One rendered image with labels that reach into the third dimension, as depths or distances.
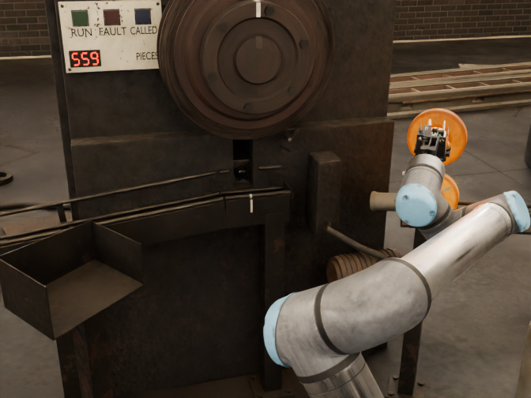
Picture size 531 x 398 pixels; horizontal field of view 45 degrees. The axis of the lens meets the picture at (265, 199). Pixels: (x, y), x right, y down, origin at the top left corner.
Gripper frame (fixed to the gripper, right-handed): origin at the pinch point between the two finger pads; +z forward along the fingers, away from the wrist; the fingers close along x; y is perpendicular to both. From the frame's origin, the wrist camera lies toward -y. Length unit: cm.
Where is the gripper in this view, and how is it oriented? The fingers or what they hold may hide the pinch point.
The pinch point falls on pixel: (437, 130)
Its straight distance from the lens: 177.6
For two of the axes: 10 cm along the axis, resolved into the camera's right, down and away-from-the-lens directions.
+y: -0.9, -7.8, -6.2
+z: 3.4, -6.1, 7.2
